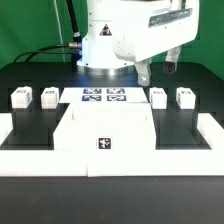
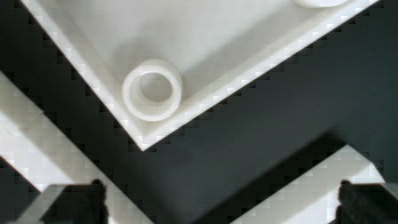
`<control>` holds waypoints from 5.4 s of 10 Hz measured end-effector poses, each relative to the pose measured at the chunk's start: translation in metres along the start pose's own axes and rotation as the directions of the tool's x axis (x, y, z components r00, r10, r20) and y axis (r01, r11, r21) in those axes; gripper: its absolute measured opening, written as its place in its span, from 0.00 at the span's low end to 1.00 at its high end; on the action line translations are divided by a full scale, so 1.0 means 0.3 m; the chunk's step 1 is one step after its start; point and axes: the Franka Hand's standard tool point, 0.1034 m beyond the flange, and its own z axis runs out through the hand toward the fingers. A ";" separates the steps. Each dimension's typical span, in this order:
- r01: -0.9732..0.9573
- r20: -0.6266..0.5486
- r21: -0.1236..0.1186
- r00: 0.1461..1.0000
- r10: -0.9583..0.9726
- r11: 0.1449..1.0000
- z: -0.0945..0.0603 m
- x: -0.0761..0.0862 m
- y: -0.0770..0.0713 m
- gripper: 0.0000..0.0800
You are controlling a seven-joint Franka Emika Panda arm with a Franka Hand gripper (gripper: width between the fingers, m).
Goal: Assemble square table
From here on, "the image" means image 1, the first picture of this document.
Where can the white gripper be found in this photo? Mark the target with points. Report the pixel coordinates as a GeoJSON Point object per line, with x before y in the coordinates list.
{"type": "Point", "coordinates": [143, 29]}

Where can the white square tabletop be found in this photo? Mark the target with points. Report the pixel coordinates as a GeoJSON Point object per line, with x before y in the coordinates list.
{"type": "Point", "coordinates": [113, 127]}

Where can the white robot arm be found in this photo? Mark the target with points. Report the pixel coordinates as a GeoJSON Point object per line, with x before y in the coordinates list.
{"type": "Point", "coordinates": [98, 57]}

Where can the white sheet with tags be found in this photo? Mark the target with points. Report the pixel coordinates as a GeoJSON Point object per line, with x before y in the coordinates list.
{"type": "Point", "coordinates": [103, 94]}

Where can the white U-shaped fence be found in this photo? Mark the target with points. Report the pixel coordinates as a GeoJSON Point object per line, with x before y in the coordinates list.
{"type": "Point", "coordinates": [70, 163]}

